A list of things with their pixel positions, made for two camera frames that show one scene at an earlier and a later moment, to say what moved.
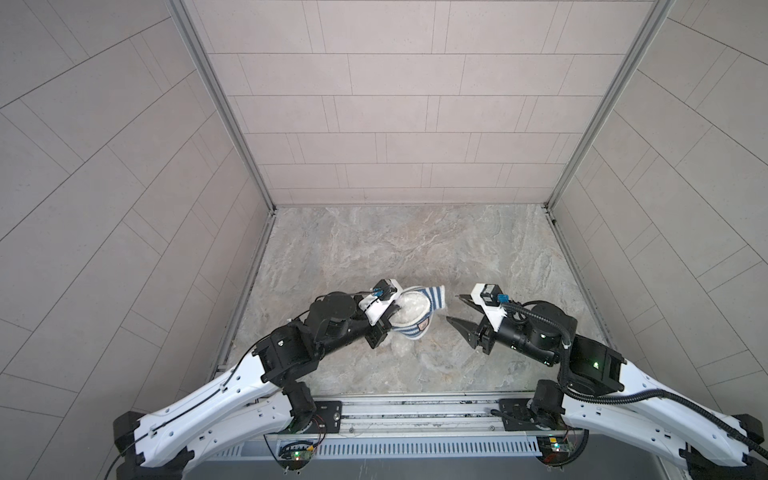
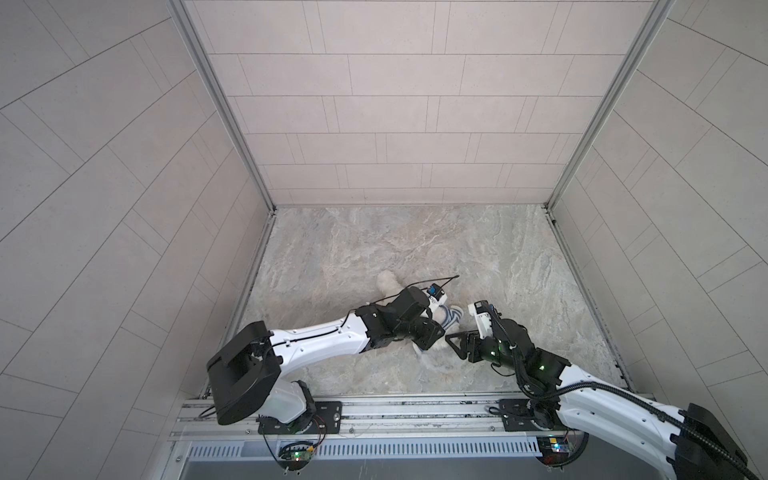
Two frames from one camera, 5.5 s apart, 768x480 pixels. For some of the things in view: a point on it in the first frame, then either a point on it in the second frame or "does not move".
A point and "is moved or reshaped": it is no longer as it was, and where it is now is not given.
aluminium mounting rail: (425, 415) does not move
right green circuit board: (553, 450) does not move
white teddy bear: (413, 304) is moved or reshaped
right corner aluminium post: (640, 43) does not move
